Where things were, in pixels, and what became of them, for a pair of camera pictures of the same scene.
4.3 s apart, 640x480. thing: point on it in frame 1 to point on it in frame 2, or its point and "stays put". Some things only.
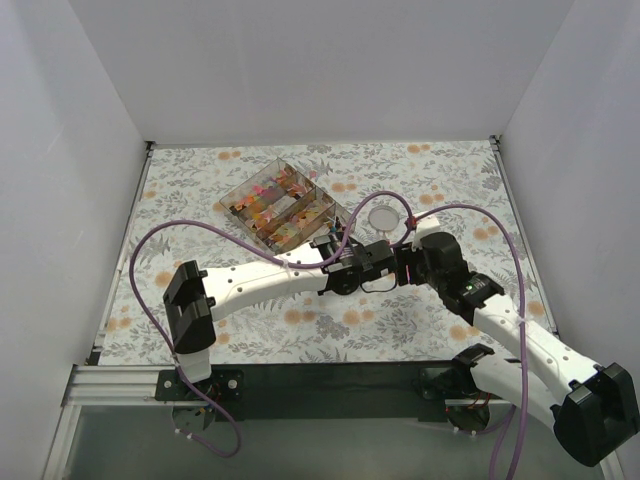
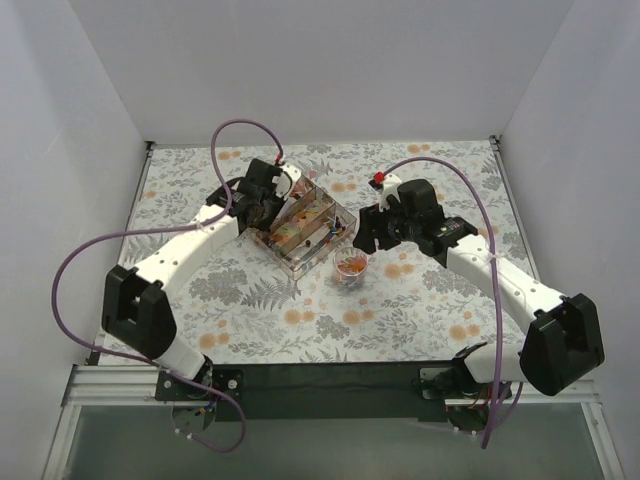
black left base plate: x=223 y=385 stays put
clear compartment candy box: x=280 y=208 stays put
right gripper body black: x=404 y=261 to x=373 y=228
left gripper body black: x=379 y=256 to x=267 y=216
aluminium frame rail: x=125 y=386 stays put
